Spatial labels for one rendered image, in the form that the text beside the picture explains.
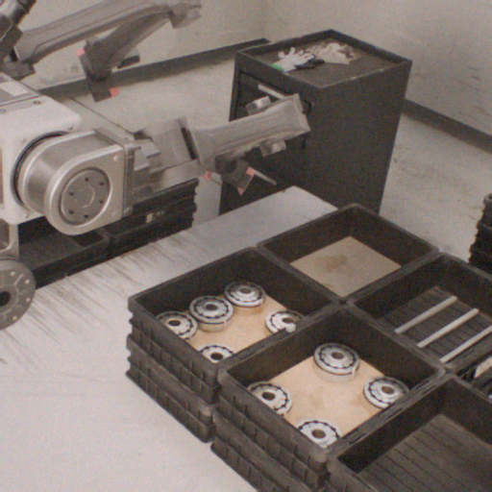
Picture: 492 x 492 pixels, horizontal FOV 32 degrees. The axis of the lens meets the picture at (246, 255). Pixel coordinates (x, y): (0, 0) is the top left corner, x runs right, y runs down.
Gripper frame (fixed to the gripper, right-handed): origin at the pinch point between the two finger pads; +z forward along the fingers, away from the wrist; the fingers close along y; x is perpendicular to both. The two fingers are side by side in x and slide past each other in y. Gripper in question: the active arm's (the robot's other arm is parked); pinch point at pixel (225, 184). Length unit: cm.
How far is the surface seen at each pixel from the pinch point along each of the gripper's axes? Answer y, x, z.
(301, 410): -44, 57, -18
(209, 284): -11.1, 32.3, -6.5
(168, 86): 130, -193, 224
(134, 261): 18.7, 20.9, 22.6
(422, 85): -14, -253, 212
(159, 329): -10, 54, -23
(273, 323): -29.6, 36.5, -9.5
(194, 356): -20, 58, -27
